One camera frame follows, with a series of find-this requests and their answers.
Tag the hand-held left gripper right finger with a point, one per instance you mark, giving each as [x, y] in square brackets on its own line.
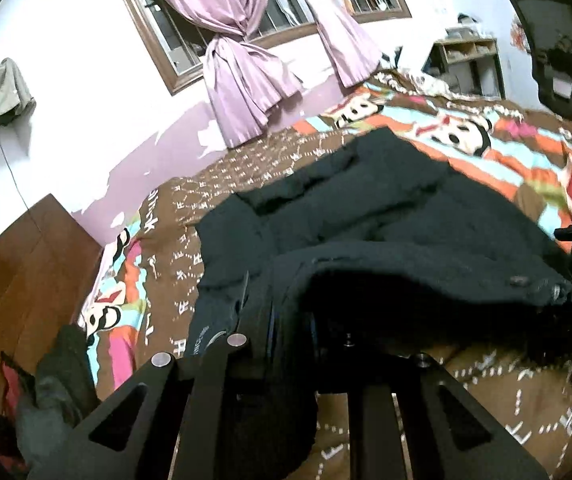
[446, 410]

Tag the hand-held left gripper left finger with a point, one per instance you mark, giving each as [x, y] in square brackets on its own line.
[216, 390]

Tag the black padded jacket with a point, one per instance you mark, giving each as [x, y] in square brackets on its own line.
[366, 240]

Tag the dark clothes pile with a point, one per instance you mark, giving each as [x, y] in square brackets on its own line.
[61, 390]

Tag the brown cartoon printed blanket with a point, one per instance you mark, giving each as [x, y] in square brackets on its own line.
[466, 130]

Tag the black mesh office chair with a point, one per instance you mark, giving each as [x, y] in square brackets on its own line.
[556, 50]

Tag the red cloth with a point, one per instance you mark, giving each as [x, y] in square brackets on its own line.
[12, 380]

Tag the wooden desk shelf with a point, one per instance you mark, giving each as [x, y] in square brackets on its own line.
[466, 65]

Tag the wooden headboard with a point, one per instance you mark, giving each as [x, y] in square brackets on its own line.
[21, 290]

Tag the narrow pink curtain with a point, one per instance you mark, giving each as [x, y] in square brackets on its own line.
[341, 35]

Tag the wide pink curtain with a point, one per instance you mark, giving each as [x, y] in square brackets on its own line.
[236, 60]

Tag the brown framed barred window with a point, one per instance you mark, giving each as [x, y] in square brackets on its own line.
[166, 45]

